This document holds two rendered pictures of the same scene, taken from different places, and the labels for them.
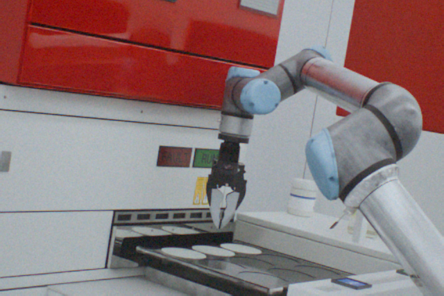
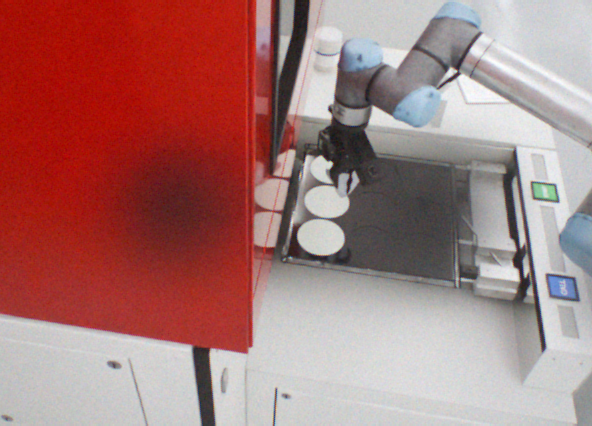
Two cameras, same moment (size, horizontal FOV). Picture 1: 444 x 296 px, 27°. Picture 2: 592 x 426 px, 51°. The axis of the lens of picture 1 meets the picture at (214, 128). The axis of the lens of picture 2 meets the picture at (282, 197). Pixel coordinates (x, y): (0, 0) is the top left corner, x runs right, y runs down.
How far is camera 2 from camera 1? 1.57 m
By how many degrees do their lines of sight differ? 51
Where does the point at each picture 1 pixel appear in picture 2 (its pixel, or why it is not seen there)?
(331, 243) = (412, 134)
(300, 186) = (330, 45)
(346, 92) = (563, 120)
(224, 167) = (372, 175)
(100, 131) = not seen: hidden behind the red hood
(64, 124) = not seen: hidden behind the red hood
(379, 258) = (466, 142)
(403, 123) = not seen: outside the picture
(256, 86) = (423, 108)
